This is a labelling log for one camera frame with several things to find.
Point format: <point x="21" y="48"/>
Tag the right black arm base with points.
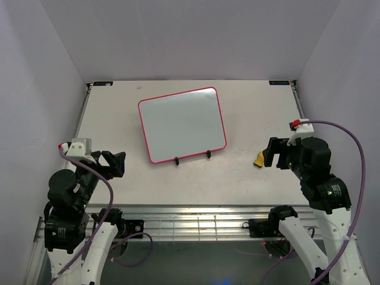
<point x="275" y="243"/>

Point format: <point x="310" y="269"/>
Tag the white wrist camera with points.
<point x="78" y="149"/>
<point x="301" y="128"/>

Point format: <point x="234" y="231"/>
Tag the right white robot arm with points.
<point x="328" y="197"/>

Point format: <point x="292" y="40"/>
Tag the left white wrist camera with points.
<point x="78" y="149"/>

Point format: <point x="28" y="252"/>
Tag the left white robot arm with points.
<point x="74" y="257"/>

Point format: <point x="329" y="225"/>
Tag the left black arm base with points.
<point x="125" y="228"/>

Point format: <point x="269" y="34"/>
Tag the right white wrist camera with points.
<point x="301" y="128"/>

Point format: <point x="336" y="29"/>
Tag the left blue corner label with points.
<point x="103" y="83"/>

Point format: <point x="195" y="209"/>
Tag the yellow bone-shaped eraser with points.
<point x="260" y="160"/>

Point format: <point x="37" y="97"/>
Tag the black wire whiteboard stand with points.
<point x="193" y="157"/>

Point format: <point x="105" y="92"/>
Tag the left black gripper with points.
<point x="116" y="161"/>

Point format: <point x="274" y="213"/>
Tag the pink framed whiteboard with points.
<point x="182" y="125"/>

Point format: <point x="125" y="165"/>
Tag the blue corner label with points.
<point x="103" y="83"/>
<point x="279" y="83"/>

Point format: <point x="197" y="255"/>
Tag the aluminium extrusion frame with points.
<point x="193" y="199"/>

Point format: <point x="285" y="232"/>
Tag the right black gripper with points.
<point x="275" y="145"/>

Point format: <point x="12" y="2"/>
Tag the right blue corner label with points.
<point x="279" y="83"/>

